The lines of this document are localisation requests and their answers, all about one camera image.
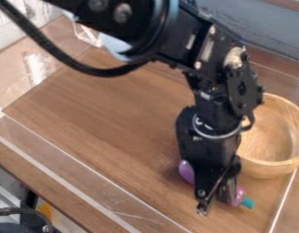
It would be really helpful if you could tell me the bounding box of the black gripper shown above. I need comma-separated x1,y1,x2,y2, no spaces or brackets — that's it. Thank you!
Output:
175,106,242,217

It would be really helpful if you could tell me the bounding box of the purple toy eggplant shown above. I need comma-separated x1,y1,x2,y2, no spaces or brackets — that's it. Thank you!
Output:
178,159,255,209

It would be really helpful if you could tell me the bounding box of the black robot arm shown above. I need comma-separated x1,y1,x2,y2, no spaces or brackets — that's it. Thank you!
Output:
47,0,266,214

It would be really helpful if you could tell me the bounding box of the brown wooden bowl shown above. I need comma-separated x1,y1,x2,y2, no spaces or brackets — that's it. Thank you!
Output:
238,93,299,178

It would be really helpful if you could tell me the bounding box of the clear acrylic front wall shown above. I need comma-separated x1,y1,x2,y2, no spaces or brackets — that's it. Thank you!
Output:
0,113,191,233

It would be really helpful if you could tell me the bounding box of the black clamp with cable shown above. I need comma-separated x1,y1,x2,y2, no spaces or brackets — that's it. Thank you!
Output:
0,208,55,233

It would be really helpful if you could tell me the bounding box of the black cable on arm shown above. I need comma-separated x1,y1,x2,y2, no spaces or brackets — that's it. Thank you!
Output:
0,0,150,78

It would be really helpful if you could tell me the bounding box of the clear acrylic corner bracket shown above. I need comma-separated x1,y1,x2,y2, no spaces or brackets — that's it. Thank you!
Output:
73,23,103,48

